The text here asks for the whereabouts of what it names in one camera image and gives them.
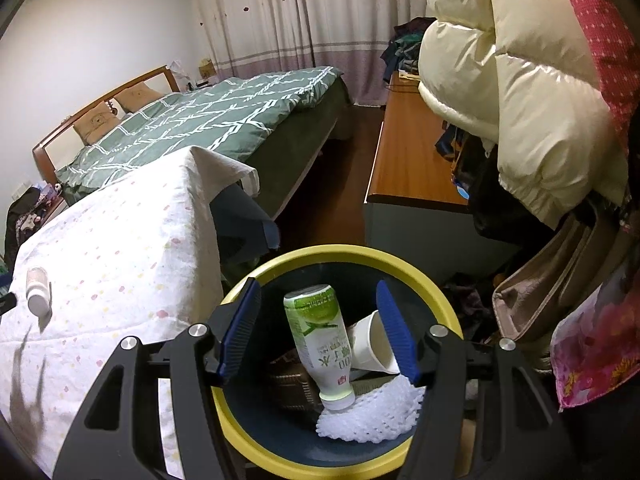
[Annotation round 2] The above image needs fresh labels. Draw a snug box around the white foam fruit net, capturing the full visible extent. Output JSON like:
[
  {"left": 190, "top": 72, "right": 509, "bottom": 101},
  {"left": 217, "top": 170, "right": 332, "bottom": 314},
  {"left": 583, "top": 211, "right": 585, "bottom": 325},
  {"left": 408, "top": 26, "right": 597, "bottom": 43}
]
[{"left": 316, "top": 375, "right": 426, "bottom": 444}]

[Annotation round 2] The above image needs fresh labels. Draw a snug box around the white paper cup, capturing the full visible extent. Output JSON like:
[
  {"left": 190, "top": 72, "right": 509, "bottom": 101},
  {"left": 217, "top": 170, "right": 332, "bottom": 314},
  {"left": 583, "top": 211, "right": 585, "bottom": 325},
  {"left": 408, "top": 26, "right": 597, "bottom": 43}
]
[{"left": 347, "top": 310, "right": 400, "bottom": 375}]

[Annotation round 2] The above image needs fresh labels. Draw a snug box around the small white red label bottle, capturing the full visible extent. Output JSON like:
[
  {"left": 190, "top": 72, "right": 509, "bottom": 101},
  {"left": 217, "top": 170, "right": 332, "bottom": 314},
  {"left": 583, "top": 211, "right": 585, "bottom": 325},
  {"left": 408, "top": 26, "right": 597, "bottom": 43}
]
[{"left": 26, "top": 268, "right": 51, "bottom": 318}]

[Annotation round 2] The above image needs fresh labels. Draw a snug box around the green tea bottle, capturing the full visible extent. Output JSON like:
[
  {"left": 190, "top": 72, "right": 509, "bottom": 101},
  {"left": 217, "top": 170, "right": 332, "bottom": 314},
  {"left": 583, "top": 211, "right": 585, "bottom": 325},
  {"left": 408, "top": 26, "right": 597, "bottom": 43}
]
[{"left": 283, "top": 284, "right": 356, "bottom": 412}]

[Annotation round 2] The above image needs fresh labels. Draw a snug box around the yellow rimmed dark trash bin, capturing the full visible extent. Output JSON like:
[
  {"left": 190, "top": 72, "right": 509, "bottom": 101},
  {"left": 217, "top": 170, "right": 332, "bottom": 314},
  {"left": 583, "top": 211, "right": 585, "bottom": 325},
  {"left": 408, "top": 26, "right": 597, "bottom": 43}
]
[{"left": 209, "top": 244, "right": 466, "bottom": 480}]

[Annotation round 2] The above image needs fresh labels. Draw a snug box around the pink floral cloth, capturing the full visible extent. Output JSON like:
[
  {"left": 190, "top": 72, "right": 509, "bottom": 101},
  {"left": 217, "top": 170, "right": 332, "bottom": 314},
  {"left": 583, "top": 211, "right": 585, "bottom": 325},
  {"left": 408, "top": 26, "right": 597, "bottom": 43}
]
[{"left": 550, "top": 259, "right": 639, "bottom": 410}]

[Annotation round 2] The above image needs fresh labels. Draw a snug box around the white floral table cloth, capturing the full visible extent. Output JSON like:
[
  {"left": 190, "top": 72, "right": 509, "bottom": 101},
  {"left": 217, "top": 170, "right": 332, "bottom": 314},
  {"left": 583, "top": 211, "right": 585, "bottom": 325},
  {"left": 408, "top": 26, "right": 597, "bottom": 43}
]
[{"left": 1, "top": 146, "right": 259, "bottom": 474}]

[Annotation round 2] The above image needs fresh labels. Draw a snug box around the beige handbag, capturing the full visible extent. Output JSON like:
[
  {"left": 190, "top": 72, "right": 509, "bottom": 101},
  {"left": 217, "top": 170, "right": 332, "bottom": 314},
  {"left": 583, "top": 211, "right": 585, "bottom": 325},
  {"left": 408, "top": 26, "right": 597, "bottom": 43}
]
[{"left": 492, "top": 202, "right": 618, "bottom": 342}]

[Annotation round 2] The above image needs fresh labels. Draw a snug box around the dark clothes pile on nightstand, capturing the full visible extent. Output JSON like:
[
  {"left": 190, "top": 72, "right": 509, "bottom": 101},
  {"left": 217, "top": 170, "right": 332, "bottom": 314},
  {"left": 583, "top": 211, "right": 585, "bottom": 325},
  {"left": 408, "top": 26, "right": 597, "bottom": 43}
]
[{"left": 3, "top": 183, "right": 63, "bottom": 272}]

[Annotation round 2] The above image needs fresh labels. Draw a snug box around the orange wooden desk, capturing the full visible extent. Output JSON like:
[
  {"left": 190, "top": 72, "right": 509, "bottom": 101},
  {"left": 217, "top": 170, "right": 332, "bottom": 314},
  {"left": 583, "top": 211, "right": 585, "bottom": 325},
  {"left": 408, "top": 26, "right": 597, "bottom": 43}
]
[{"left": 363, "top": 71, "right": 511, "bottom": 281}]

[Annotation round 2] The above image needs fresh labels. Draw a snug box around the brown pillow left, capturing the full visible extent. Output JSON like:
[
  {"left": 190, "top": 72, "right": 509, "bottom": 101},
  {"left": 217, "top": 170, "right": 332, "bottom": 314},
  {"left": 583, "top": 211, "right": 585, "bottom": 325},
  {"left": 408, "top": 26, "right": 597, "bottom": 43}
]
[{"left": 73, "top": 103, "right": 120, "bottom": 145}]

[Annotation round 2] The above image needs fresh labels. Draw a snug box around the brown pillow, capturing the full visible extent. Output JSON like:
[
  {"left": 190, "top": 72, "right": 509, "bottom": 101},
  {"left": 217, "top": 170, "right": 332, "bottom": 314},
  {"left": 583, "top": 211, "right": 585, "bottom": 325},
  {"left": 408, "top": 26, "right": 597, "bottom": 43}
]
[
  {"left": 115, "top": 82, "right": 164, "bottom": 113},
  {"left": 73, "top": 103, "right": 120, "bottom": 145}
]

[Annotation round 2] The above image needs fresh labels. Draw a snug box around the brown pillow right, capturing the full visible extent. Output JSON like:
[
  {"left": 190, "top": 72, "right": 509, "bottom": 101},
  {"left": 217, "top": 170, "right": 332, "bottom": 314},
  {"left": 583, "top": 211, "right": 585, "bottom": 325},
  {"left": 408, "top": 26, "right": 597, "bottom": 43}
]
[{"left": 115, "top": 82, "right": 164, "bottom": 113}]

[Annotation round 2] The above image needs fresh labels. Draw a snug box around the green checked duvet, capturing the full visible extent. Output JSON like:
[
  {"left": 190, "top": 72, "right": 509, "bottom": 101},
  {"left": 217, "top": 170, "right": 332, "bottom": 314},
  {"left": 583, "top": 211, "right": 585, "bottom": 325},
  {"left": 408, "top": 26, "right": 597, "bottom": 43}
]
[{"left": 56, "top": 66, "right": 350, "bottom": 204}]

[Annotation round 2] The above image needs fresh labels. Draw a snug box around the yellow box far nightstand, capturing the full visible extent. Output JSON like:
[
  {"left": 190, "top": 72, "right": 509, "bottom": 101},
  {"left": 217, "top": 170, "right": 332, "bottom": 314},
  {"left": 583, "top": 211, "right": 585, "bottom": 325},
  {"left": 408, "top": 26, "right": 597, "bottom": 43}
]
[{"left": 198, "top": 58, "right": 217, "bottom": 79}]

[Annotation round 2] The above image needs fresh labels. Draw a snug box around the cream puffer jacket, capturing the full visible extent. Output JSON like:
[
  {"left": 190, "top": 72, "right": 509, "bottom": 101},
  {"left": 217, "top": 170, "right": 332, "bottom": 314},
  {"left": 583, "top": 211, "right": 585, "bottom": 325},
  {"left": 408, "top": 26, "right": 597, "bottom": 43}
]
[{"left": 419, "top": 0, "right": 627, "bottom": 226}]

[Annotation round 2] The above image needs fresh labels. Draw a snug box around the clothes pile on desk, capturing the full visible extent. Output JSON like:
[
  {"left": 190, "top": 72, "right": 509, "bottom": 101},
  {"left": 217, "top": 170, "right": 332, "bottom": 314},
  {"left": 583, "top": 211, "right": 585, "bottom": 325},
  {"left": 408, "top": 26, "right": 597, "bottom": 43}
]
[{"left": 381, "top": 16, "right": 435, "bottom": 84}]

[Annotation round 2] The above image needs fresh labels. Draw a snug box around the striped pink white curtain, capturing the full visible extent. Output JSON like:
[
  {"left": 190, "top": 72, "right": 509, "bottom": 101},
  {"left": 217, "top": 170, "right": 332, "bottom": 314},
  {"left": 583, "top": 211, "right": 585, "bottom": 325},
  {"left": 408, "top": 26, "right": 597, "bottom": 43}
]
[{"left": 193, "top": 0, "right": 426, "bottom": 106}]

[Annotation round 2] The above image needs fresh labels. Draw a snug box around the wooden bed frame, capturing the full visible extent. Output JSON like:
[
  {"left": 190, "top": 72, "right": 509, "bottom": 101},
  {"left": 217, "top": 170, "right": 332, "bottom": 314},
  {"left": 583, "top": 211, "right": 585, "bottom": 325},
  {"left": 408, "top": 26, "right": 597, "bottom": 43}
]
[{"left": 32, "top": 66, "right": 179, "bottom": 184}]

